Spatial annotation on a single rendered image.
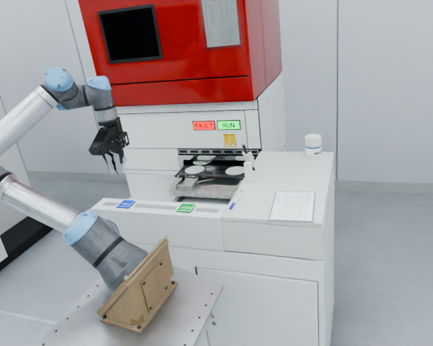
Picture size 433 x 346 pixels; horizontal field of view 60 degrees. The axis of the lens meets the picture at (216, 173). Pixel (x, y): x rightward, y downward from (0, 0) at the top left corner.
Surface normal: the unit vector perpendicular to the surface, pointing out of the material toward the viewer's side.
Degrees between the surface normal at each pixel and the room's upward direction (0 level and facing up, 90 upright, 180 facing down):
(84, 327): 0
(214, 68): 90
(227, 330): 90
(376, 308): 0
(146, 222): 90
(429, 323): 0
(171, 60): 90
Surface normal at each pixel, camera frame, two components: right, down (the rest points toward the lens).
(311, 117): -0.32, 0.42
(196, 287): -0.12, -0.91
